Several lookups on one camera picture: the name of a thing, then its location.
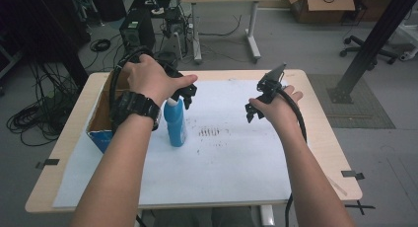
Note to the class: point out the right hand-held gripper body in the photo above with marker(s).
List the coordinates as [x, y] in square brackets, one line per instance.
[271, 84]

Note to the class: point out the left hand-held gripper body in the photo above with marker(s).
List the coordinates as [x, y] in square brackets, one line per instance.
[179, 84]

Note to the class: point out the blue bottle with white cap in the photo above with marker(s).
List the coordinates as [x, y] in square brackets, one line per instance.
[174, 125]

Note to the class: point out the person's right hand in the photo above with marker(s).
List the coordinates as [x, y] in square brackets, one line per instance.
[279, 110]

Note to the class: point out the person's left hand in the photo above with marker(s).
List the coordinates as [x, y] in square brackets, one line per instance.
[148, 77]

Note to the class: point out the black wristwatch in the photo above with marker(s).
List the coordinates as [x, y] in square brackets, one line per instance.
[136, 105]

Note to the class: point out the white paper sheet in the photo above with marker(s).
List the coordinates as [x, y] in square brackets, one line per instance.
[223, 154]

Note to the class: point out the black computer tower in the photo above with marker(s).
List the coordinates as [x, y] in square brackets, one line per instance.
[136, 29]

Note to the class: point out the open cardboard box blue side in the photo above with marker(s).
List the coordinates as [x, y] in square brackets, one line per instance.
[102, 115]

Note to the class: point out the brown cardboard box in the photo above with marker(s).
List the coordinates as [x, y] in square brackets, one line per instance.
[322, 6]

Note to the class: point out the grey floor mat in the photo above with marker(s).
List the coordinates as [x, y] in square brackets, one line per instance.
[361, 112]

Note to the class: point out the black office chair base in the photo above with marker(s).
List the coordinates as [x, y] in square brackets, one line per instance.
[364, 49]

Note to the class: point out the white table leg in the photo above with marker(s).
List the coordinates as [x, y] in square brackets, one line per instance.
[266, 216]

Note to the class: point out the black tape strip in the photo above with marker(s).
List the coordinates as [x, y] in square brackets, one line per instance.
[49, 162]
[352, 174]

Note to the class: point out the black tape cross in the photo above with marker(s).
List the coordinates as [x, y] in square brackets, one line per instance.
[360, 207]

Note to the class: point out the black metal post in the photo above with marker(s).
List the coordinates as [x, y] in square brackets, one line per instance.
[374, 39]

